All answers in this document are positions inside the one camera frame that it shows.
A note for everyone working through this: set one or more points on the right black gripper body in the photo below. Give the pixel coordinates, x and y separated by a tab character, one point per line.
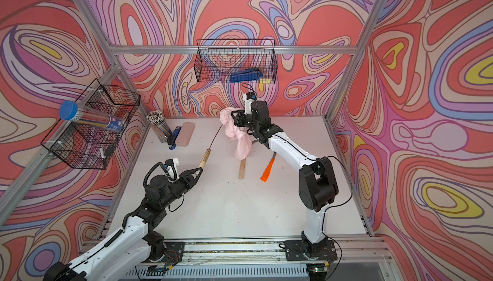
247	120

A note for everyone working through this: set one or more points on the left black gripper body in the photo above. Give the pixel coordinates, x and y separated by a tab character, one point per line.
176	190

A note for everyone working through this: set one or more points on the pink rag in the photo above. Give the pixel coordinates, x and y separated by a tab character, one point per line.
234	133

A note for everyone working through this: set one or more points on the wooden handled sickle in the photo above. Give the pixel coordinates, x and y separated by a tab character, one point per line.
207	153
241	174

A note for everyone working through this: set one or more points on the orange handled sickle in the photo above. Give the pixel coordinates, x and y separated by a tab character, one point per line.
268	169

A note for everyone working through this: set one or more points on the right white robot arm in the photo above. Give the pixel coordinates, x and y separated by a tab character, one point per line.
317	182

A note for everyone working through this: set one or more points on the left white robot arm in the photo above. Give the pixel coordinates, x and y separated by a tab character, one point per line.
136	240

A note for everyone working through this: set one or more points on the pink case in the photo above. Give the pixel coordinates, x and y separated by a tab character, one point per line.
185	134

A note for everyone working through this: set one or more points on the yellow item in basket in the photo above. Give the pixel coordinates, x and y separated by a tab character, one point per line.
264	81

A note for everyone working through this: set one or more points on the blue stapler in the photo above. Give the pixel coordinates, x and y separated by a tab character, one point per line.
173	138

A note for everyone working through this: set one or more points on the blue tool in basket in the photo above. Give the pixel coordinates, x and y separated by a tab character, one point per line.
246	75

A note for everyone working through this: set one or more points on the cup of pencils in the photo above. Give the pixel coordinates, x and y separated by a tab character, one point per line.
158	121

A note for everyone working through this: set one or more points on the clear tube blue cap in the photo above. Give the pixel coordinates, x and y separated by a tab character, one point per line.
73	112

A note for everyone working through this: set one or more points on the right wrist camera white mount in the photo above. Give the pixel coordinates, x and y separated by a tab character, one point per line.
248	99

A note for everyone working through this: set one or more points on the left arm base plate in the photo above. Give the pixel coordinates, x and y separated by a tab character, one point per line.
170	252

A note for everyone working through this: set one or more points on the black wire basket back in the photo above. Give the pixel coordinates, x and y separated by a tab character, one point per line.
217	58

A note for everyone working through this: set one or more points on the black wire basket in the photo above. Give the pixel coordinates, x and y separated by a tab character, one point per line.
217	58
83	146

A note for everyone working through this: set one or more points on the black wire basket left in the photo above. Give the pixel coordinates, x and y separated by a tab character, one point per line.
83	146

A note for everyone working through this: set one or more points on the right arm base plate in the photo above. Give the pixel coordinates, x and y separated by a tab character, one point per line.
298	250

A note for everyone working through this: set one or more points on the aluminium rail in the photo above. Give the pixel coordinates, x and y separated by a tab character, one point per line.
359	258

